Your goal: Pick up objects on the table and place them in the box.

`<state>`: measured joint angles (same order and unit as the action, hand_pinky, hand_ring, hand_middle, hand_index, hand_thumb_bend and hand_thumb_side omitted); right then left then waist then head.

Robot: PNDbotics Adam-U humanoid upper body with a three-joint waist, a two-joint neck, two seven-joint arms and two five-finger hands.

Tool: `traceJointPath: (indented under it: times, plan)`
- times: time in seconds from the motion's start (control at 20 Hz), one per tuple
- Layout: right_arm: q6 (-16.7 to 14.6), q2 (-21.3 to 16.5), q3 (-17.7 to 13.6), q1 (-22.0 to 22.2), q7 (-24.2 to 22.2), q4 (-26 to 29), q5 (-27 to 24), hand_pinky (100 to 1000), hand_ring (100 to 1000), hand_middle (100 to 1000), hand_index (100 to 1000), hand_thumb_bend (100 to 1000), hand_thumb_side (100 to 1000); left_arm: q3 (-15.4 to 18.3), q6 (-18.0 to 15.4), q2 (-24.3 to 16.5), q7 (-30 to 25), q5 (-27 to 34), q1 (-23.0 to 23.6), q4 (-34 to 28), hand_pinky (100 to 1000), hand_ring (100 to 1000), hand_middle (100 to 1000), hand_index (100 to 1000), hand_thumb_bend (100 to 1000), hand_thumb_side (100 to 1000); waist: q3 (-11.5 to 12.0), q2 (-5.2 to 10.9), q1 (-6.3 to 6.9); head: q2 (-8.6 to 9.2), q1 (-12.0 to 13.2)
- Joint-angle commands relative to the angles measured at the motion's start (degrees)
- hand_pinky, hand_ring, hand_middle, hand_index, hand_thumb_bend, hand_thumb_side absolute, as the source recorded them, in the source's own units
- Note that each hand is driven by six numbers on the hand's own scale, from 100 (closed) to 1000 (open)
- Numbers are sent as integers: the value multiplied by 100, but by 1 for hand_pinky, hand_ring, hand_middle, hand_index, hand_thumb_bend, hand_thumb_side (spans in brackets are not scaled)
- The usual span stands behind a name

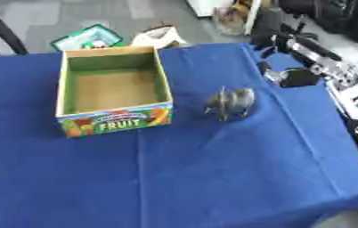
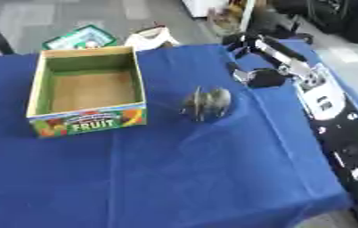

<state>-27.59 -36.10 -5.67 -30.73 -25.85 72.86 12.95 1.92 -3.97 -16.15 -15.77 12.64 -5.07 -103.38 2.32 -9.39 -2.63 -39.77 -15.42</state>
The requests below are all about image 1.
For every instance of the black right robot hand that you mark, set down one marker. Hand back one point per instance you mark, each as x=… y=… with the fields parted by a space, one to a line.
x=291 y=44

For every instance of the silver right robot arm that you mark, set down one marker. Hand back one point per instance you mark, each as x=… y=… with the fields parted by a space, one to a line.
x=351 y=89

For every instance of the cardboard box with green inside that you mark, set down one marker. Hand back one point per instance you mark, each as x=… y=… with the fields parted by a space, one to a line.
x=115 y=89

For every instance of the black bag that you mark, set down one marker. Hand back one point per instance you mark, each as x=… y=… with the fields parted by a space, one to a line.
x=338 y=16

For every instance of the green and white bag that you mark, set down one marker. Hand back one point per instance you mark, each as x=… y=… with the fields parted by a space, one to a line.
x=87 y=38

